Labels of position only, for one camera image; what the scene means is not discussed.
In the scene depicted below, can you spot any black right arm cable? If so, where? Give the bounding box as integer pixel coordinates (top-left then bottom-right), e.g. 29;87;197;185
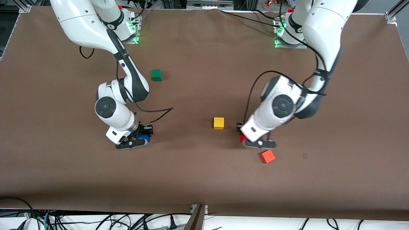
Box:
79;45;174;125

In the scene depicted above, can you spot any black looped floor cable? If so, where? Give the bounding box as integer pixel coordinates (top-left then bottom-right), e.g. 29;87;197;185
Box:
0;197;34;221

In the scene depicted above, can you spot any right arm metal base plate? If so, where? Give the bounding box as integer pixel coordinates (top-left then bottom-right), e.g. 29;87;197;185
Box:
121;32;140;44

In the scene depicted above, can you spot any brown table cover sheet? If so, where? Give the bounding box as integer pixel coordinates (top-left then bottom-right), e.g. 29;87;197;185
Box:
0;6;409;221

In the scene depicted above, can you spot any short black table cable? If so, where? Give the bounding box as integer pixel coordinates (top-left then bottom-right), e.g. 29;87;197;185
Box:
254;9;282;21

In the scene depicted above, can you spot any orange wooden block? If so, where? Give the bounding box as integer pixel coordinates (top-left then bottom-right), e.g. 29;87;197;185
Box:
259;149;276;164

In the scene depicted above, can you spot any aluminium profile post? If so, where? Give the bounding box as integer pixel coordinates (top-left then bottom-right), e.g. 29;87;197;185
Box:
184;204;208;230

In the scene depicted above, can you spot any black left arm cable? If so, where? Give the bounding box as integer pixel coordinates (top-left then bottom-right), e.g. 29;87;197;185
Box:
244;0;328;125

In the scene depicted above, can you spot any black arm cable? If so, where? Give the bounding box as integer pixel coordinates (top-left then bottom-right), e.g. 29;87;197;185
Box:
244;0;328;125
79;45;174;125

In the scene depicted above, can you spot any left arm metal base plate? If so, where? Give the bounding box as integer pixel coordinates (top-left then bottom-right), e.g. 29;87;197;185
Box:
275;38;308;49

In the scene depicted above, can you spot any aluminium rail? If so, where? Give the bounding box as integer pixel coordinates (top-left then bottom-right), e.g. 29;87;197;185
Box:
187;0;234;10

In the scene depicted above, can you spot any long black table cable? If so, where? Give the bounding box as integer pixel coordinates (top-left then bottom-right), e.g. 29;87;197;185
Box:
219;10;277;27

